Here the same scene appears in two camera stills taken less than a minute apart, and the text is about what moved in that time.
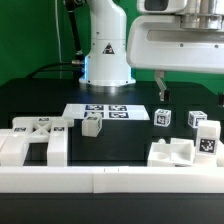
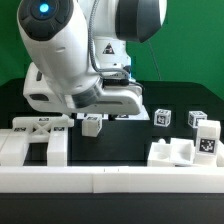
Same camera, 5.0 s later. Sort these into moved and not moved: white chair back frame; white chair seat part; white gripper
Moved: white gripper
Not moved: white chair back frame; white chair seat part
